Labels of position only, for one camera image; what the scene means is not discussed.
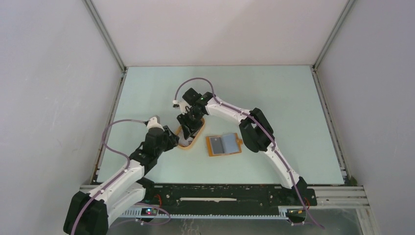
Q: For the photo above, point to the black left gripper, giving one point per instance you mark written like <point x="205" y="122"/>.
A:
<point x="172" y="139"/>

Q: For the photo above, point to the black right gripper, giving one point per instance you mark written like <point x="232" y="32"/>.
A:
<point x="183" y="121"/>

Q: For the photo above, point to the beige oval plastic tray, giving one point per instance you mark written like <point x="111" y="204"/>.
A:
<point x="187" y="144"/>

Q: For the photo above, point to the orange leather card holder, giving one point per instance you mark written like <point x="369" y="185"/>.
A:
<point x="232" y="144"/>

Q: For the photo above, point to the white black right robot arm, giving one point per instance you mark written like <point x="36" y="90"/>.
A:
<point x="256" y="131"/>

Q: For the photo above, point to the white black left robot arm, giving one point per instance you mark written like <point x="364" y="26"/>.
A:
<point x="93" y="213"/>

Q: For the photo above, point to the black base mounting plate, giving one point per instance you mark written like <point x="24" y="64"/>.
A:
<point x="226" y="199"/>

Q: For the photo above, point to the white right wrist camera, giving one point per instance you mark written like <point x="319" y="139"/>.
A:
<point x="182" y="105"/>

